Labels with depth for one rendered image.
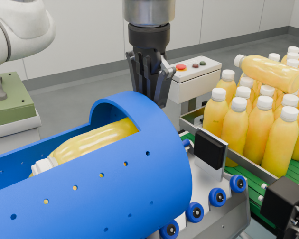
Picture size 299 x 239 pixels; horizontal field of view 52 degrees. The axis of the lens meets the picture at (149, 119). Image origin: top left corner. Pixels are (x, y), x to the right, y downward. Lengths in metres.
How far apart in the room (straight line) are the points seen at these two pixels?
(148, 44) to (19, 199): 0.31
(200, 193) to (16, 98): 0.63
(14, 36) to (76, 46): 2.46
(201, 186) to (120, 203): 0.39
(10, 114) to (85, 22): 2.56
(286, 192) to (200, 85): 0.48
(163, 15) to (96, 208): 0.32
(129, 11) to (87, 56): 3.07
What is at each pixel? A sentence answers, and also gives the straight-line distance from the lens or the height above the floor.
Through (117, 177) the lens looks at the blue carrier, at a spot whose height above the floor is 1.18.
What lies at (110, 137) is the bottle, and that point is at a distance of 0.54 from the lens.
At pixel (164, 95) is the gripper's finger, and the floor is 1.24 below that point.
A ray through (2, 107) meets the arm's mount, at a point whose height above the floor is 1.05.
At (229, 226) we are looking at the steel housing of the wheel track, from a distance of 0.84.
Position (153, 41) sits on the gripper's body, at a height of 1.34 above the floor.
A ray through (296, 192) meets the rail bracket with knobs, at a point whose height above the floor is 1.00.
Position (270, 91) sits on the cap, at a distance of 0.94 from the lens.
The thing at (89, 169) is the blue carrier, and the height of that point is 1.20.
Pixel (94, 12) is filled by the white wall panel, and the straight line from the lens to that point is 3.49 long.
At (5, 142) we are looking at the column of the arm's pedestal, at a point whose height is 0.93.
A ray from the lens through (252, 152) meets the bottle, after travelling 0.94.
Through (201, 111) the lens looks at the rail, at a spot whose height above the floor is 0.97.
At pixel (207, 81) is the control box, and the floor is 1.05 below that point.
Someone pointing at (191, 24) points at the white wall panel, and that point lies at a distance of 4.20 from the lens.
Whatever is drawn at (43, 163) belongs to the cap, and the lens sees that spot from 0.53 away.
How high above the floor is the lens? 1.50
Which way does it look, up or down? 32 degrees down
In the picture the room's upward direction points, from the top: straight up
